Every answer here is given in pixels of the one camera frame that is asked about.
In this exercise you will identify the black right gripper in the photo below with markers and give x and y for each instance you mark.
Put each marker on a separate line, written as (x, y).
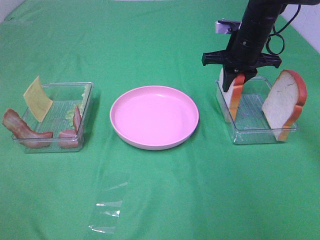
(240, 60)

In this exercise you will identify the bread slice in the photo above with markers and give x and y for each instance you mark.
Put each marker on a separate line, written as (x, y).
(285, 102)
(233, 96)

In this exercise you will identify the green lettuce leaf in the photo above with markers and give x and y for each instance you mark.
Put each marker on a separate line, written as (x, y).
(85, 95)

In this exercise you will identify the long bacon strip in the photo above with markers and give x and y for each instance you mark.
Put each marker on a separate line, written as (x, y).
(20, 129)

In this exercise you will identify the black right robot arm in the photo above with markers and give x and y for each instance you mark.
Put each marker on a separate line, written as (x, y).
(256, 24)

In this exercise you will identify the clear bread container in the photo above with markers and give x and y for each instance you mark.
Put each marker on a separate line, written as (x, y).
(250, 125)

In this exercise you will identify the pink round plate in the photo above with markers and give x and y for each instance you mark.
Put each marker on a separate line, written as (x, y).
(154, 117)

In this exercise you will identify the green tablecloth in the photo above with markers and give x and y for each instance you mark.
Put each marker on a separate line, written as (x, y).
(204, 189)

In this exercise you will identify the clear ingredient container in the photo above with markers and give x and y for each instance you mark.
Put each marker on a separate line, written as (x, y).
(66, 137)

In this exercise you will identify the clear plastic film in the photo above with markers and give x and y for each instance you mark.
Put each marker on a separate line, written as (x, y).
(106, 211)

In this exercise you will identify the yellow cheese slice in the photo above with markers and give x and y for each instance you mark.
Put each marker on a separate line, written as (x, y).
(37, 100)

